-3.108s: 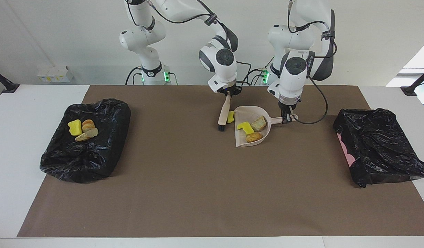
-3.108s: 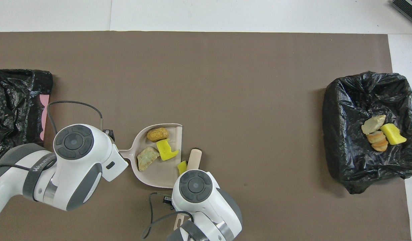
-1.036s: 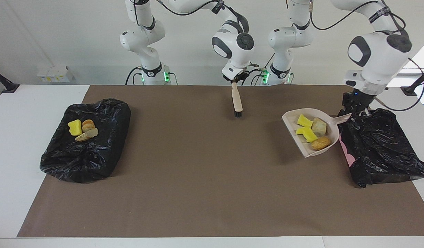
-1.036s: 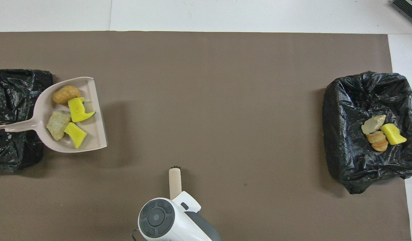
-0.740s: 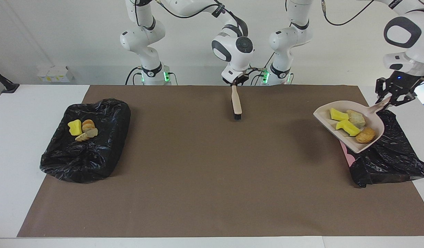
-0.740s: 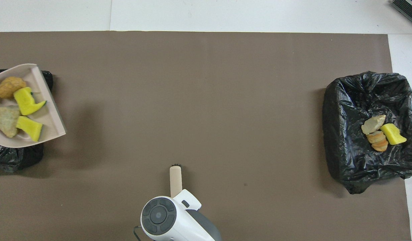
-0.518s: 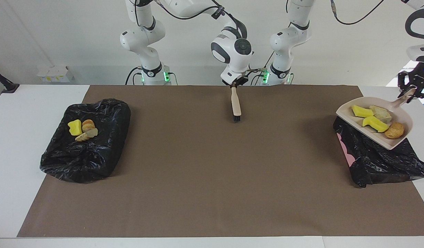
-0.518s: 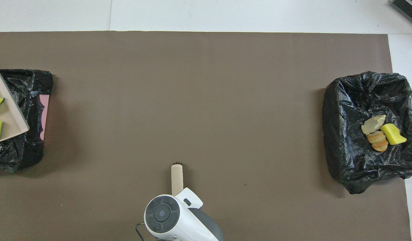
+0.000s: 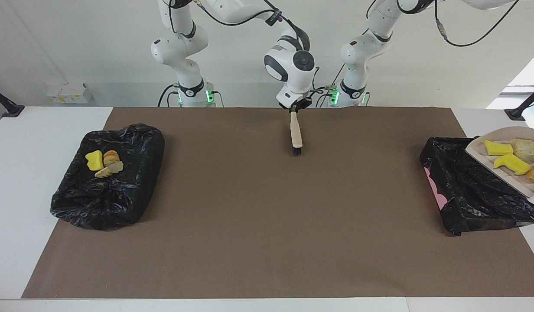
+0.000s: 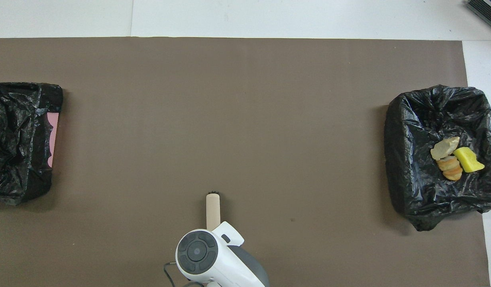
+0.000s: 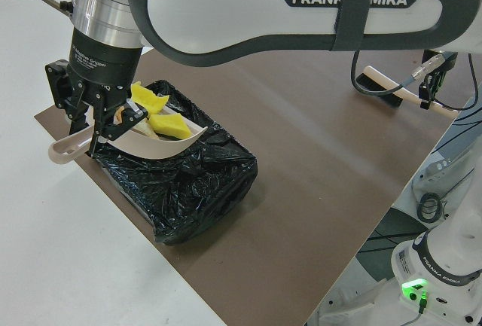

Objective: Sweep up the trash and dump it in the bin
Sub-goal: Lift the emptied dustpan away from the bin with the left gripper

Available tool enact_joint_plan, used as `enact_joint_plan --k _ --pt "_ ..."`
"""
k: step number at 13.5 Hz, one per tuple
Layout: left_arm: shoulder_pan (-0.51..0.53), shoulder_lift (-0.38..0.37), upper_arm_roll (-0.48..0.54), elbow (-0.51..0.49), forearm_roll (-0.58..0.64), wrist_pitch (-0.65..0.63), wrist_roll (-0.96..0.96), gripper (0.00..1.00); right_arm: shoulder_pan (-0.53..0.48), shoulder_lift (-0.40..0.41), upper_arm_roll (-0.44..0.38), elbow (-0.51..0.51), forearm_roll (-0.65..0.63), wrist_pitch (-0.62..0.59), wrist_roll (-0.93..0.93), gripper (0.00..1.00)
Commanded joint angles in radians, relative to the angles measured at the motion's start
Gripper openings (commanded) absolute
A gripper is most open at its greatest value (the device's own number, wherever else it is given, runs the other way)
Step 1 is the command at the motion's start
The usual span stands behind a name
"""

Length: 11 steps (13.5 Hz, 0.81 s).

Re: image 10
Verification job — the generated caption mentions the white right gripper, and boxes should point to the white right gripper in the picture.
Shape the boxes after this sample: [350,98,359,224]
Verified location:
[212,221,245,247]

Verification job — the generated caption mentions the beige brush black bristles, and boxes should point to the beige brush black bristles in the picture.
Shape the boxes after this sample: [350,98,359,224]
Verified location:
[206,191,222,232]

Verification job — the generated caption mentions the orange striped croissant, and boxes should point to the orange striped croissant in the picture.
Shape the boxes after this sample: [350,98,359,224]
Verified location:
[436,155,464,181]

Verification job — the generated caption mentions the yellow sponge piece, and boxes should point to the yellow sponge piece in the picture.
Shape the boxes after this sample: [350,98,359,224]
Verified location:
[453,147,485,173]

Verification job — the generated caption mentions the black trash bag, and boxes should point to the black trash bag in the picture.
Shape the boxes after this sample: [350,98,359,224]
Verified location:
[0,82,64,206]
[384,84,491,232]

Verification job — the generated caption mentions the pink bin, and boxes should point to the pink bin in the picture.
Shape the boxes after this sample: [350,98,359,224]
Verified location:
[47,112,59,168]

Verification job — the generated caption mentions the brown paper table mat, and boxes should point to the brown paper table mat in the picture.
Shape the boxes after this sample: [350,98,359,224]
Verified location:
[0,37,491,287]

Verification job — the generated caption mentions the dark ribbed grille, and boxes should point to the dark ribbed grille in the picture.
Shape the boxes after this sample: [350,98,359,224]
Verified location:
[464,0,491,33]

